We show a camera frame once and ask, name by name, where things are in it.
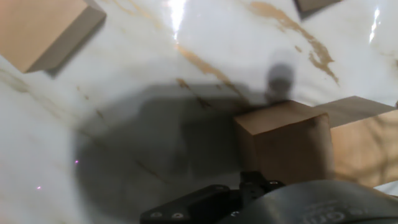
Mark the large wooden cube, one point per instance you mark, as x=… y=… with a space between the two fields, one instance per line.
x=40 y=31
x=363 y=149
x=286 y=143
x=314 y=4

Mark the white marble pattern sheet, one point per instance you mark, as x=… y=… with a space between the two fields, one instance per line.
x=46 y=140

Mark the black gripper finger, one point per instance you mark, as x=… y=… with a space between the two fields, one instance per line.
x=202 y=205

